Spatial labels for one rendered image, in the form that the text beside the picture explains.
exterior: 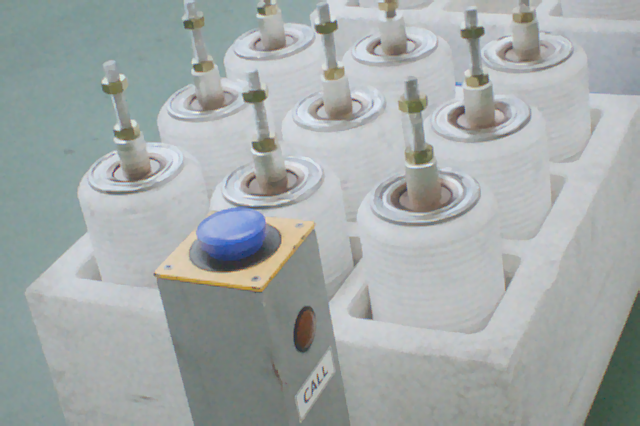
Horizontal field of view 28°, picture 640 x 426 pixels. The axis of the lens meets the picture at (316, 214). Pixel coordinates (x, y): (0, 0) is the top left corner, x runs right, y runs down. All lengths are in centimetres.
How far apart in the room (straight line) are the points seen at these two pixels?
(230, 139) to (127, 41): 93
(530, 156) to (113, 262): 32
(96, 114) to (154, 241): 78
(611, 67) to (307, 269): 62
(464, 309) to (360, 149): 17
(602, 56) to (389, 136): 36
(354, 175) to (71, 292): 23
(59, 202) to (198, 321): 81
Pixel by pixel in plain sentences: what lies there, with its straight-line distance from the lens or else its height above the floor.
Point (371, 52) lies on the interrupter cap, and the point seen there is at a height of 25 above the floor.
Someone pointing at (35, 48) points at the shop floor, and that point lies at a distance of 200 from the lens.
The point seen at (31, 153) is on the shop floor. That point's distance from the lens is 166.
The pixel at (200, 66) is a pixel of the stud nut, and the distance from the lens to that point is 104.
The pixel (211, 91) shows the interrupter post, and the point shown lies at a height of 26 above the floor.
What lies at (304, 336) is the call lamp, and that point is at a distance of 73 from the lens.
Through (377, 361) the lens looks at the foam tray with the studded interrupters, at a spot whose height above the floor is 17.
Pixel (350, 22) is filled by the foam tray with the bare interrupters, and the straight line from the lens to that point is 138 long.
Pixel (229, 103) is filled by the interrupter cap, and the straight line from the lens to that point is 104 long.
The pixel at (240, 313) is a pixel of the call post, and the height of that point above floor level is 29.
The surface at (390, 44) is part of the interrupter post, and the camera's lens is 109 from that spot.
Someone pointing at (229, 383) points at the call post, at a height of 24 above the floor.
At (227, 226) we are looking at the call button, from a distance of 71.
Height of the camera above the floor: 68
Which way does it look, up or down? 30 degrees down
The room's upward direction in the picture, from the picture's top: 10 degrees counter-clockwise
